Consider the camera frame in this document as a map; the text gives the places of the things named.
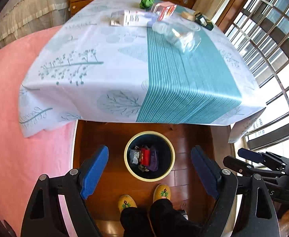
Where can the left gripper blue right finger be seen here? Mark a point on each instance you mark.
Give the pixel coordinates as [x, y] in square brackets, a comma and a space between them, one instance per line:
[208, 171]

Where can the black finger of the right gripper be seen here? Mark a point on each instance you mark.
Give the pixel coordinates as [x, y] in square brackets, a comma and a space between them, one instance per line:
[248, 170]

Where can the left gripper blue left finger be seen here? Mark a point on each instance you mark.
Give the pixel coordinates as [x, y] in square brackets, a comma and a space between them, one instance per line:
[91, 171]

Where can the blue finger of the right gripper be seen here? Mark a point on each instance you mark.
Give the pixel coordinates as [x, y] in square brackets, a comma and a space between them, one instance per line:
[259, 157]

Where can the clear plastic jar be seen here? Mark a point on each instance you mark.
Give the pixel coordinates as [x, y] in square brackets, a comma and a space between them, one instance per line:
[178, 35]

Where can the white medicine box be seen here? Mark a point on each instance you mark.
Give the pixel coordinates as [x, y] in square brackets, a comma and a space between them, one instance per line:
[133, 18]

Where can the small beige block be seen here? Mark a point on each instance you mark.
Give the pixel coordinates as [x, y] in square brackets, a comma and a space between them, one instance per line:
[188, 16]

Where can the red white carton box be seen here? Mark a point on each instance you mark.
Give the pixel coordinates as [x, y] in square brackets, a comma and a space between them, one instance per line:
[163, 10]

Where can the green paper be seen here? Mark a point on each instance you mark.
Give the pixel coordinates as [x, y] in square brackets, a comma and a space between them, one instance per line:
[146, 4]

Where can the red plastic bag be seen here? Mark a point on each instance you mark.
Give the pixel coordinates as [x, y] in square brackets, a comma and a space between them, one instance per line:
[145, 156]

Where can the purple plastic bag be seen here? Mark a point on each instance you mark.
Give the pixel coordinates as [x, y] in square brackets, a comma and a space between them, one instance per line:
[153, 165]

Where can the round trash bin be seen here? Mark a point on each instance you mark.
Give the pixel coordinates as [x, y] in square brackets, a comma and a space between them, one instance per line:
[148, 139]

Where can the yellow slipper left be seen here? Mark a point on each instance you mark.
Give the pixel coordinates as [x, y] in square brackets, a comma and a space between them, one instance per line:
[126, 201]

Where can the person black trouser legs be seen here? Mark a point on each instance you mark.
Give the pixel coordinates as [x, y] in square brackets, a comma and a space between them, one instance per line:
[161, 220]

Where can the pink bedspread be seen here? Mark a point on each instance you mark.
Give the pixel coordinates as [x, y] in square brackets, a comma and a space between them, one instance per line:
[23, 160]

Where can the tree print tablecloth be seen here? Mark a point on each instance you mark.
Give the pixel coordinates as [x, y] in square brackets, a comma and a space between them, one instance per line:
[94, 71]

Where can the window grille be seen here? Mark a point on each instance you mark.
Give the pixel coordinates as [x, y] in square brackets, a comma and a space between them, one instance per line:
[259, 30]

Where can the lace covered furniture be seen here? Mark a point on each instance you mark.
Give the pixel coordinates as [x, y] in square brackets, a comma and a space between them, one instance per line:
[22, 17]

